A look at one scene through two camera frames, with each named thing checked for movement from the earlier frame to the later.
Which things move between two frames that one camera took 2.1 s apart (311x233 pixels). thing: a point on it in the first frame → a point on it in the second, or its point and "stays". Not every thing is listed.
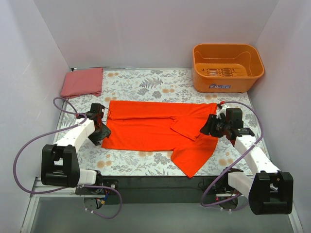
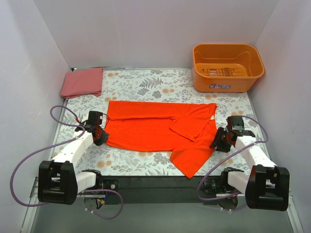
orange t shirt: [162, 125] stays
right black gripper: [210, 126] → [219, 141]
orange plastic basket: [226, 67] stays
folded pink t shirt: [82, 82] stays
